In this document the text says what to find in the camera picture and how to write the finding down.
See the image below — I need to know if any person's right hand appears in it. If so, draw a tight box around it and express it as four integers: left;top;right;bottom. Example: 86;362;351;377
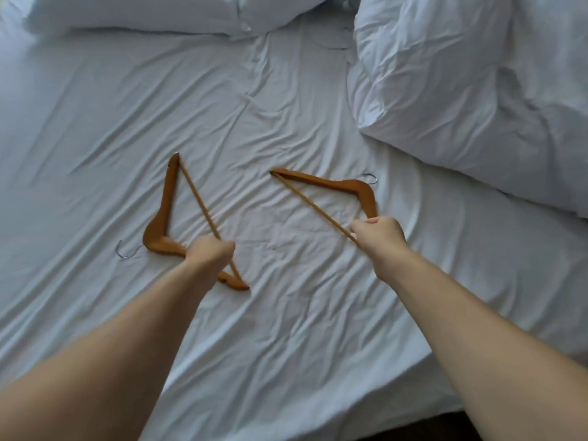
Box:
350;216;409;265

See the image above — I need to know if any person's left hand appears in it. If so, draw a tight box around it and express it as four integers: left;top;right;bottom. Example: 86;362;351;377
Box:
183;236;237;287

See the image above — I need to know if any wooden clothes hanger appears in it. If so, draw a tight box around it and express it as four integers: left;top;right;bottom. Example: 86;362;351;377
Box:
116;153;251;292
269;168;379;248

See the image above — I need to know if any person's left forearm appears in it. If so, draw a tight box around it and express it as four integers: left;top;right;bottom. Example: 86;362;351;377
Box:
0;259;213;441

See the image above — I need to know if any person's right forearm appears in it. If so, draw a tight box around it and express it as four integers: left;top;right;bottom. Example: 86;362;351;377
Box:
371;247;588;441

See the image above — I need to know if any white bed sheet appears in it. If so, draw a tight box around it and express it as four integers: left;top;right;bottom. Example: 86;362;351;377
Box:
0;9;588;441

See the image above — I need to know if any white mattress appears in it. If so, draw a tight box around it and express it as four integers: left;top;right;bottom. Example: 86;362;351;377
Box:
257;344;465;441

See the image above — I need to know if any white duvet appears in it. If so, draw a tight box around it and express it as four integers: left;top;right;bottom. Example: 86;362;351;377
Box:
347;0;588;219

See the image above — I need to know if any white pillow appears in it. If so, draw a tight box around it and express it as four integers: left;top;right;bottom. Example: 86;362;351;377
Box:
22;0;252;38
232;0;332;39

